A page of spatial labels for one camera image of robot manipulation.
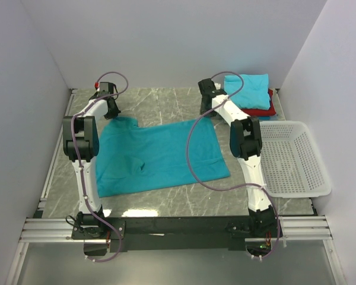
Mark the teal t shirt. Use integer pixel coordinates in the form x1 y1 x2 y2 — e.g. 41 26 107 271
96 117 230 198

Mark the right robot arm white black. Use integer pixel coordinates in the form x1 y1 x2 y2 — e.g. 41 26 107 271
198 78 281 237

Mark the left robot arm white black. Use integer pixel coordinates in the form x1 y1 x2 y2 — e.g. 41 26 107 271
62 82 121 239

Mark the folded light blue t shirt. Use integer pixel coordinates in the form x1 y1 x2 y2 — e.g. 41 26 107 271
224 74 271 110

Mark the folded red t shirt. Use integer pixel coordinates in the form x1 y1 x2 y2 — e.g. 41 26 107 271
242 88 276 117

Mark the white plastic laundry basket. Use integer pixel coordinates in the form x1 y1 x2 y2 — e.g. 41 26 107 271
260 121 332 198

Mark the black base crossbar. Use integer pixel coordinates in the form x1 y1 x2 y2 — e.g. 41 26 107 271
71 215 282 252

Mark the aluminium frame rail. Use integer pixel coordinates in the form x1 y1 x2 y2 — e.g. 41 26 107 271
4 88 78 285

